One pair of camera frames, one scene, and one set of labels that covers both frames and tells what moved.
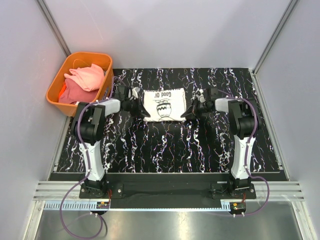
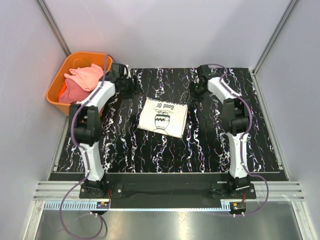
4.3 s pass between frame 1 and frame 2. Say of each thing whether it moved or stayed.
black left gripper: moved
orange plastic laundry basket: stayed
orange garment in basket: stayed
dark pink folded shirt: stayed
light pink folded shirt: stayed
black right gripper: moved
